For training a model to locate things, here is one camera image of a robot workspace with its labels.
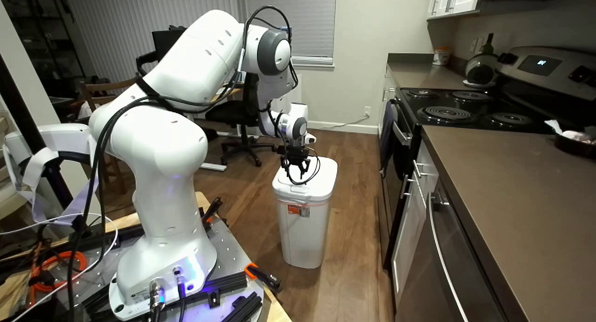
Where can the dark bowl with cloth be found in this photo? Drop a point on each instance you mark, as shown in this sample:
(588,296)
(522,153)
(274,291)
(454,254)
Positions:
(575,142)

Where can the white drawer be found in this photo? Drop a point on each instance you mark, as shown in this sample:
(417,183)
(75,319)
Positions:
(426,170)

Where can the wooden chair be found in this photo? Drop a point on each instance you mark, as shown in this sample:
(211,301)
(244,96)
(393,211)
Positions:
(100,91)

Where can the wall switch plate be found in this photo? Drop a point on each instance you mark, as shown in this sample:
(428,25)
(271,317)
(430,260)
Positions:
(477,44)

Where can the white trash bin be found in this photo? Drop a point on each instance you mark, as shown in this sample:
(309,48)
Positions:
(305,229)

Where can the white upper cabinets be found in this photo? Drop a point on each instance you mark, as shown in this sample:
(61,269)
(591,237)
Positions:
(454,0)

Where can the dark glass bottle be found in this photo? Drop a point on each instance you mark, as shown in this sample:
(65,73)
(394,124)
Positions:
(487,44)

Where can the dishwasher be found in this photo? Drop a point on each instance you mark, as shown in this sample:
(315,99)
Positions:
(428,275)

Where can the window with white blind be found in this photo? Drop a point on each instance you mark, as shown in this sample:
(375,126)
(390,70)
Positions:
(298,19)

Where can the black electric stove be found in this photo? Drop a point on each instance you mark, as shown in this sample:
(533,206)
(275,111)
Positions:
(470,112)

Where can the dark towel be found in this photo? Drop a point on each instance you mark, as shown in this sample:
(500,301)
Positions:
(386,140)

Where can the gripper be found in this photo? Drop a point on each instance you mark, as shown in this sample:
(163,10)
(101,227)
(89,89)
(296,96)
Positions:
(293,152)

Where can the dark shelf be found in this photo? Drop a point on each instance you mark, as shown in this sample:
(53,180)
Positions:
(42,28)

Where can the wall socket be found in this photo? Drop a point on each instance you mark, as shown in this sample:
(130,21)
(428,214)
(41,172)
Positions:
(367,111)

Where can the silver kettle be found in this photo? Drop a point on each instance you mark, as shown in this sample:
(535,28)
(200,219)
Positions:
(482,70)

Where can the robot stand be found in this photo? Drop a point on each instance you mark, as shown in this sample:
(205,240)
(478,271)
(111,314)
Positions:
(228,252)

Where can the black monitor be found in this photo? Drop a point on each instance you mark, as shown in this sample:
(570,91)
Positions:
(165,42)

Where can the black office chair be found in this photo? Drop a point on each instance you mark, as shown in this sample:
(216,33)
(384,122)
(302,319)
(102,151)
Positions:
(237,112)

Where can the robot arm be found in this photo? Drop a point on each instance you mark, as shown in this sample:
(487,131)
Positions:
(158,140)

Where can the white jar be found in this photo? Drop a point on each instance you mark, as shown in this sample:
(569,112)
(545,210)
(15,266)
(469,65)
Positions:
(441,56)

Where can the stove burner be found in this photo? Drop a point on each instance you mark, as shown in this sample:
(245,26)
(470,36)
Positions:
(470,96)
(421,92)
(446,113)
(510,119)

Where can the white trash bin lid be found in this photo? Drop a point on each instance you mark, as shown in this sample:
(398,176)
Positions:
(321,182)

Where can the orange and black clamp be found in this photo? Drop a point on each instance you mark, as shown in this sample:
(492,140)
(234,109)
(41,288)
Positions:
(263,275)
(210,210)

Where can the oven door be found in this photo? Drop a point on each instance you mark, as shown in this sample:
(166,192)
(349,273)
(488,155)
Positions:
(396,191)

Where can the white wrapped frame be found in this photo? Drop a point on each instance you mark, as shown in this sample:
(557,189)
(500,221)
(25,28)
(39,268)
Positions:
(51,138)

